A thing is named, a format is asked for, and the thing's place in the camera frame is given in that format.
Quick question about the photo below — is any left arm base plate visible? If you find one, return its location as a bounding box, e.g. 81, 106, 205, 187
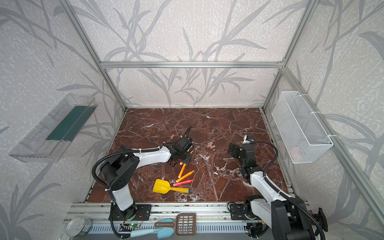
109, 204, 152, 222

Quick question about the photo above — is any red spray bottle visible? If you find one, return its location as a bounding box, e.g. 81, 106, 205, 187
312, 208, 328, 232

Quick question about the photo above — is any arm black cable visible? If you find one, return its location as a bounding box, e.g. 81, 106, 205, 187
250, 140, 327, 240
91, 125, 193, 190

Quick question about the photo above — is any light blue spatula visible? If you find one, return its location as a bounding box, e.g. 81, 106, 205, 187
130, 219, 176, 239

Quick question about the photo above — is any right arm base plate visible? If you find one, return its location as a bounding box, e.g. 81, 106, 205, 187
227, 202, 248, 221

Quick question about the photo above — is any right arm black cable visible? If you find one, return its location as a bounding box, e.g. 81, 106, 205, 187
250, 140, 327, 240

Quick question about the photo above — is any orange marker pen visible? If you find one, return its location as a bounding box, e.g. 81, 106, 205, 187
178, 164, 187, 178
180, 151, 192, 165
176, 171, 195, 183

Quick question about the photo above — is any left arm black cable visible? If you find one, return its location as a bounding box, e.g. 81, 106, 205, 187
91, 125, 193, 190

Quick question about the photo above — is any red marker pen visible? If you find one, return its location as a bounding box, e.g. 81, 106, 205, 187
173, 180, 195, 187

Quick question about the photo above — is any white wire basket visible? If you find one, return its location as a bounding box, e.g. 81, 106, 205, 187
272, 91, 334, 164

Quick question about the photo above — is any yellow toy shovel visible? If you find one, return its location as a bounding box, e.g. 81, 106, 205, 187
153, 179, 190, 194

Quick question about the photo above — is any small circuit board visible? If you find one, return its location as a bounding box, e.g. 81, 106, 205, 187
119, 223, 141, 232

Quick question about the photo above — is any clear plastic wall tray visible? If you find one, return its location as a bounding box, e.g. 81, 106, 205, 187
9, 94, 98, 163

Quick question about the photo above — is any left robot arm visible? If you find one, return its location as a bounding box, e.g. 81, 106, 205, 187
91, 136, 194, 213

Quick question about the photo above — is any aluminium front rail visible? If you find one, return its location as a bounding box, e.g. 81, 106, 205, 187
59, 201, 316, 235

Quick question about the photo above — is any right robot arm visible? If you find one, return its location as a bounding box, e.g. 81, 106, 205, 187
227, 140, 328, 240

